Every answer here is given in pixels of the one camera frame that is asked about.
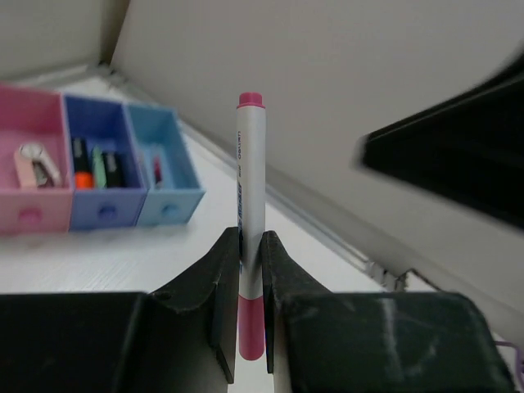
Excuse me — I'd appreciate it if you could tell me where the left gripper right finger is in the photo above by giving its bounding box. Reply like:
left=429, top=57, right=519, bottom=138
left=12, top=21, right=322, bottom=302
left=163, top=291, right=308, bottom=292
left=260, top=231, right=516, bottom=392

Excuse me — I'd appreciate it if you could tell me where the pink container box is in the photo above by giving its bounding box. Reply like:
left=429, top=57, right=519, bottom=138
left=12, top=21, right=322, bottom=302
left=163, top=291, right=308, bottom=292
left=1, top=85, right=73, bottom=234

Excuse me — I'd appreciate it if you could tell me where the light blue container box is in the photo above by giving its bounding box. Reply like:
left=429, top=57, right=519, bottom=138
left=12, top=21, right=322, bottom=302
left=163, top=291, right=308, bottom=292
left=124, top=103, right=205, bottom=227

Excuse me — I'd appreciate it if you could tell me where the pink pen refill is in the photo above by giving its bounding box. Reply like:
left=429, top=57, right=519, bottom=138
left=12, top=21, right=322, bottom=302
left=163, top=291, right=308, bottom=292
left=152, top=154, right=163, bottom=189

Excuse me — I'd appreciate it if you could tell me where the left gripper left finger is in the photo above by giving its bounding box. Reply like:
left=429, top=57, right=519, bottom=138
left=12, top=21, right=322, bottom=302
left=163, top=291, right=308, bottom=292
left=1, top=227, right=239, bottom=392

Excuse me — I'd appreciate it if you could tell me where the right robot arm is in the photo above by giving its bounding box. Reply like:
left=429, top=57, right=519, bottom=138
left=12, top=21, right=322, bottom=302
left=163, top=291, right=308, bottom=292
left=356, top=54, right=523, bottom=231

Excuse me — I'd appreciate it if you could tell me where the orange black highlighter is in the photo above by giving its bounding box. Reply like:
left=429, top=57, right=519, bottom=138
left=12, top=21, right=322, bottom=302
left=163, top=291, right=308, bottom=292
left=71, top=138, right=93, bottom=189

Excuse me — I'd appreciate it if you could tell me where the pink white acrylic marker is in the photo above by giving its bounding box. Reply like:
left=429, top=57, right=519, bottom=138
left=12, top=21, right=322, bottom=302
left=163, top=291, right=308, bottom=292
left=236, top=92, right=267, bottom=361

